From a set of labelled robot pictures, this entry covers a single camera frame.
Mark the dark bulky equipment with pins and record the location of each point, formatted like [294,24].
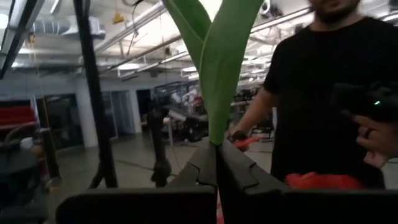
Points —
[18,174]

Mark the black frame upright post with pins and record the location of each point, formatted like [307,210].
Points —
[93,93]

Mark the black overhead frame bar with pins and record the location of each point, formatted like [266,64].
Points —
[22,31]

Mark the silver ceiling air duct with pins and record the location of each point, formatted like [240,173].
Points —
[62,28]

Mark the black tulip green stem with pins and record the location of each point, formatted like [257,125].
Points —
[224,77]

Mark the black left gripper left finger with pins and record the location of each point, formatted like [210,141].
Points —
[203,171]

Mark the black floor stand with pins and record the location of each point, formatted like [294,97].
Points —
[158,140]

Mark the cluttered workbench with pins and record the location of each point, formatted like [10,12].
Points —
[189,124]

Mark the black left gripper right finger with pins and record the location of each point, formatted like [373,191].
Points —
[239,174]

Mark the person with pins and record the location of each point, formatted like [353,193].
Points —
[311,109]

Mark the red storage shelf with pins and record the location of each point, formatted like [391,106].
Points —
[17,115]

